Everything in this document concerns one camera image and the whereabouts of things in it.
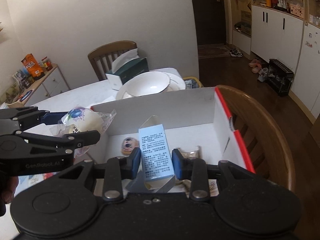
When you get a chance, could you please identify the blueberry bread packet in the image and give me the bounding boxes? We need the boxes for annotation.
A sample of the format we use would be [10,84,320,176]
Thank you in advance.
[49,106,117,156]

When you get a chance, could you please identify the gold foil snack packet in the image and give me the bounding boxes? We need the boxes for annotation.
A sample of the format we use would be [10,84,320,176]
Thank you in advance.
[181,146,201,159]

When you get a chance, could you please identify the light blue carton box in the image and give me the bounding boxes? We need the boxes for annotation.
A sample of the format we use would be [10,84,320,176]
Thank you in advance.
[138,115,175,193]

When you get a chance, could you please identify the person's hand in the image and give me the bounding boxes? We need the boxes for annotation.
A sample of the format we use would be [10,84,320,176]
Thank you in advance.
[0,177,19,217]

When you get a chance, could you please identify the white sideboard cabinet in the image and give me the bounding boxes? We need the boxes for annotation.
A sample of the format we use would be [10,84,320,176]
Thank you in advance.
[7,63,70,108]

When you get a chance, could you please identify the red cardboard box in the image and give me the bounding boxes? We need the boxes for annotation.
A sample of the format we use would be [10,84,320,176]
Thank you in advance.
[89,88,254,172]

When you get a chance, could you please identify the red lid jar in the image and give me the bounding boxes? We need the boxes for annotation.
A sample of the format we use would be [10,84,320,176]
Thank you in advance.
[41,57,53,71]

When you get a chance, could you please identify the orange snack bag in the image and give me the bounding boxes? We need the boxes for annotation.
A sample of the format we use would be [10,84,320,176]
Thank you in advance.
[21,54,45,80]

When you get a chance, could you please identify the white bowl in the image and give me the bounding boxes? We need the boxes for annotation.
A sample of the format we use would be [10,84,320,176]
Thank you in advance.
[124,72,171,98]

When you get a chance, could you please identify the stacked white plates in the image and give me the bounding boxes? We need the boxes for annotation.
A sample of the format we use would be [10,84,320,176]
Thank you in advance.
[116,71,186,100]

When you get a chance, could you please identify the dark wooden chair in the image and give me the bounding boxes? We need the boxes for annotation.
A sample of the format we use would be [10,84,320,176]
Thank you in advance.
[87,40,137,81]

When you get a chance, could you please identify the green white tissue box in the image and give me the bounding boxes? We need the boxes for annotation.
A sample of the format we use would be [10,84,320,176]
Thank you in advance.
[105,48,149,91]

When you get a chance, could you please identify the light wooden chair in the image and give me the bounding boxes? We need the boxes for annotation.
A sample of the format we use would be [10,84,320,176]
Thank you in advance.
[218,85,296,192]

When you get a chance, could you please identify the black shoe rack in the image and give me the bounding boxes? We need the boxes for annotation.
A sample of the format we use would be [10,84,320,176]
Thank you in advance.
[266,59,294,96]

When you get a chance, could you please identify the white tall cabinet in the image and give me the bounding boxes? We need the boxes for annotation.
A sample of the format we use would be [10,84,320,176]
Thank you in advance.
[251,5,319,122]

